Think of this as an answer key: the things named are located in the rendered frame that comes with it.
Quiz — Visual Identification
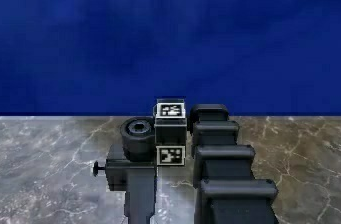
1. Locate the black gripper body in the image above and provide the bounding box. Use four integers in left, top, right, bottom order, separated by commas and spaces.
92, 116, 158, 224

